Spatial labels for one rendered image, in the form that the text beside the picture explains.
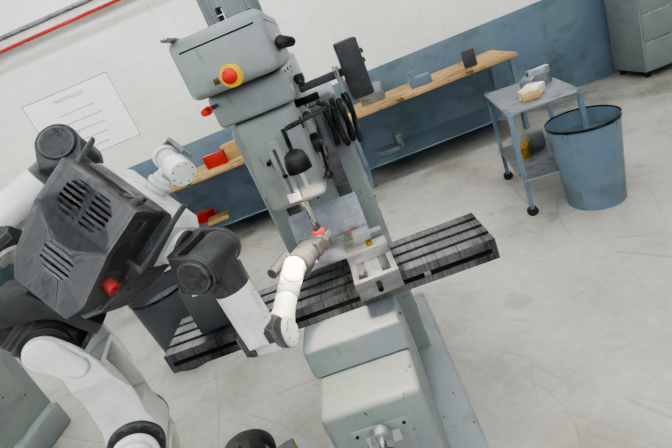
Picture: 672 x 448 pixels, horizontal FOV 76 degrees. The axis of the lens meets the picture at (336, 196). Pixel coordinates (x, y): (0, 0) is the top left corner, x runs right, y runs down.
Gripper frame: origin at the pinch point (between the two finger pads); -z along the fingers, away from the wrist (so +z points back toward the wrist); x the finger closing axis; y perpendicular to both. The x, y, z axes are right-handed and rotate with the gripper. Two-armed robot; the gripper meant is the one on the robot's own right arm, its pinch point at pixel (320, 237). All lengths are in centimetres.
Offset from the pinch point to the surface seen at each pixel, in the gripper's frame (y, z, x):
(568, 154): 65, -193, -83
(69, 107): -106, -254, 445
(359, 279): 10.9, 12.8, -16.3
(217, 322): 15.6, 24.4, 40.1
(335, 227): 11.7, -29.7, 10.9
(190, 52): -70, 24, -3
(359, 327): 26.0, 17.9, -12.3
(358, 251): 6.7, 2.1, -13.7
